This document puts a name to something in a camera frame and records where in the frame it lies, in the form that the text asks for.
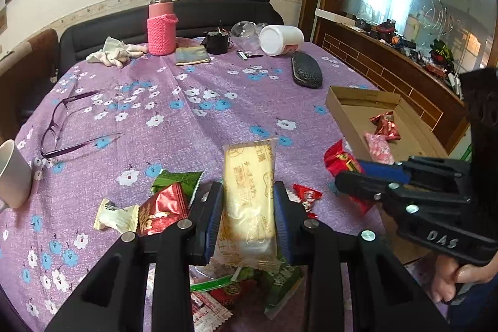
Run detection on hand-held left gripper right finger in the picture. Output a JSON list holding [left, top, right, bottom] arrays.
[[272, 181, 452, 332]]

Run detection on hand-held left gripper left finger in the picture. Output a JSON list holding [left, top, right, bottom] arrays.
[[45, 181, 225, 332]]

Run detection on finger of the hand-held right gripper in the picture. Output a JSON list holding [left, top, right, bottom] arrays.
[[335, 172, 417, 216], [357, 160, 413, 183]]

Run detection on red snack packet dark label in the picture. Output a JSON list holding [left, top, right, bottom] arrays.
[[324, 139, 376, 214]]

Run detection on pale yellow snack packet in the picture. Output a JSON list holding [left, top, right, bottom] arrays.
[[212, 138, 284, 272]]

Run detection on red foil packet gold print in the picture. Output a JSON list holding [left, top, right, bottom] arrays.
[[137, 182, 190, 237]]

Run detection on cardboard box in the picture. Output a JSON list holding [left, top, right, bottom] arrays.
[[325, 85, 473, 266]]

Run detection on dark green snack packet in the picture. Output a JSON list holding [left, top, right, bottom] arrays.
[[151, 169, 205, 206]]

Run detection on white red printed snack packet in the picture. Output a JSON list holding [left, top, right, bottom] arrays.
[[190, 287, 234, 332]]

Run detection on person's right forearm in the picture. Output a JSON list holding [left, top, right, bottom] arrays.
[[447, 278, 498, 332]]

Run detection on person's right hand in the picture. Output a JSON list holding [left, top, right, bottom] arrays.
[[430, 252, 498, 303]]

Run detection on pink snack packet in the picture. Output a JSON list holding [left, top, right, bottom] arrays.
[[365, 133, 395, 165]]

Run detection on small red candy wrapper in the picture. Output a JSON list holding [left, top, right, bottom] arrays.
[[286, 183, 323, 220]]

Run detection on crinkled red foil snack packet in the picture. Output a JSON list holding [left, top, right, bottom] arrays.
[[369, 111, 402, 141]]

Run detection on green and white snack packet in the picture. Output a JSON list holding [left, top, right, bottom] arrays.
[[237, 264, 306, 319]]

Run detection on cream white snack packet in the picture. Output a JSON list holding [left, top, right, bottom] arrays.
[[94, 199, 140, 233]]

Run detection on wooden partition with glass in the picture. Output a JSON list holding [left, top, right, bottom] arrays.
[[299, 0, 473, 154]]

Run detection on black eyeglasses case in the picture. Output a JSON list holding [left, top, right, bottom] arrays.
[[292, 51, 323, 87]]

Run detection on clutter of small household things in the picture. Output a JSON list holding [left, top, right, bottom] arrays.
[[354, 17, 467, 95]]

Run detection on white flat box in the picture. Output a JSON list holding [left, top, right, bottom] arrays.
[[314, 8, 356, 25]]

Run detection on white plastic jar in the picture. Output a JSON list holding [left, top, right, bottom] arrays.
[[259, 25, 305, 56]]

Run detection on clear glass cup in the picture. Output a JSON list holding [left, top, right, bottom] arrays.
[[244, 32, 262, 52]]

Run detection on black cup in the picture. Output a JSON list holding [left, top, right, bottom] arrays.
[[203, 21, 234, 55]]

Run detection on purple framed eyeglasses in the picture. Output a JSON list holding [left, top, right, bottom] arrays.
[[40, 90, 125, 159]]

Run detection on crumpled clear plastic container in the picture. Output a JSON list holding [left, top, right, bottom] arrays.
[[230, 21, 257, 39]]

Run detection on white cloth gloves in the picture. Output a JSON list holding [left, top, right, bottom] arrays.
[[86, 36, 149, 69]]

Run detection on pink thermos with knitted sleeve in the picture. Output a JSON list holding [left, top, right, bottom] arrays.
[[147, 0, 179, 56]]

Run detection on white mug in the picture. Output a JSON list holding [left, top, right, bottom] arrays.
[[0, 139, 34, 214]]

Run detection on black leather sofa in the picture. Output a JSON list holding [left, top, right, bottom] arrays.
[[58, 0, 284, 84]]

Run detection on brown chair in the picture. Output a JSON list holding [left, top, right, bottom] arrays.
[[0, 29, 60, 111]]

